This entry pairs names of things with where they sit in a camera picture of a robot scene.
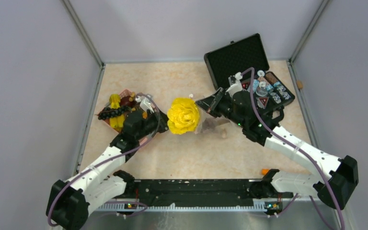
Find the brown mushroom toy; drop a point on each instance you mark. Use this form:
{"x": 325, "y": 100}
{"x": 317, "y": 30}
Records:
{"x": 223, "y": 133}

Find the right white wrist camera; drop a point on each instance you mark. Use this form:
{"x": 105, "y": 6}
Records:
{"x": 235, "y": 84}

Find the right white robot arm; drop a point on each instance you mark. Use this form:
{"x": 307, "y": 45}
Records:
{"x": 332, "y": 179}

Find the clear zip top bag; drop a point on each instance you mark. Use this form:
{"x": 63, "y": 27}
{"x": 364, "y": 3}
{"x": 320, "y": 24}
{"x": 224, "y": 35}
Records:
{"x": 209, "y": 124}

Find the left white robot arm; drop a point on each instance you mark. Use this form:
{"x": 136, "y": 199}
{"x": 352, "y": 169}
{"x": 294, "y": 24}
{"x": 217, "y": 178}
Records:
{"x": 72, "y": 201}

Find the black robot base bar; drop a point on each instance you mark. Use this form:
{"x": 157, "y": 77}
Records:
{"x": 195, "y": 193}

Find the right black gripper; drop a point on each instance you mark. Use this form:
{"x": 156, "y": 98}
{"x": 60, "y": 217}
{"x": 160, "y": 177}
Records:
{"x": 209, "y": 103}

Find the yellow banana bunch toy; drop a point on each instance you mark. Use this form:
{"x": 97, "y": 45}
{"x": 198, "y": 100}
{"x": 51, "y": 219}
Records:
{"x": 116, "y": 123}

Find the yellow napa cabbage toy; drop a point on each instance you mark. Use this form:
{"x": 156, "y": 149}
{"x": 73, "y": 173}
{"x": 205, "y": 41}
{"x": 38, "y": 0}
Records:
{"x": 183, "y": 116}

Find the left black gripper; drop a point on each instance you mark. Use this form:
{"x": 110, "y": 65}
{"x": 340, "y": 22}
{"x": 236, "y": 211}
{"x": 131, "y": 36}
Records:
{"x": 164, "y": 125}

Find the black poker chip case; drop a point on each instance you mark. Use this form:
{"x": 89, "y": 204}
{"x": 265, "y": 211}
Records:
{"x": 248, "y": 57}

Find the pink plastic food basket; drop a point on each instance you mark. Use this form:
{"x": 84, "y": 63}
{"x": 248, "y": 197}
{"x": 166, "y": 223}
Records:
{"x": 126, "y": 101}

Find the dark black grape bunch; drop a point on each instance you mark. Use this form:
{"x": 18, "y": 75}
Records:
{"x": 108, "y": 112}

